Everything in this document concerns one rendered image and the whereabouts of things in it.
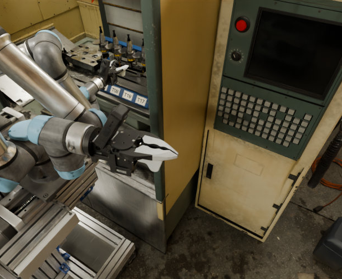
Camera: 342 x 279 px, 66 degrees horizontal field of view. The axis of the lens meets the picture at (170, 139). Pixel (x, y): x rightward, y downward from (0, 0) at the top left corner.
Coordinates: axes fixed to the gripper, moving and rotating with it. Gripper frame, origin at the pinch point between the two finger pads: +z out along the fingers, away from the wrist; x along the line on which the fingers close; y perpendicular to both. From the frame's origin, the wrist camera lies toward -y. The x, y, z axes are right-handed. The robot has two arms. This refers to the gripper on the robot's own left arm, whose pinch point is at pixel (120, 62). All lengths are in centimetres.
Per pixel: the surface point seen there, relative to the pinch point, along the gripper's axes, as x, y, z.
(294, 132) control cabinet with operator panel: 104, -1, -7
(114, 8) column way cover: -57, 0, 62
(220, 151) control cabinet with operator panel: 72, 37, -3
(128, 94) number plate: 0.9, 25.0, 1.5
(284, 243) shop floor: 132, 119, 6
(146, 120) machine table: 20.3, 33.5, -6.5
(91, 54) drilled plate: -52, 21, 24
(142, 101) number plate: 12.3, 25.7, 0.9
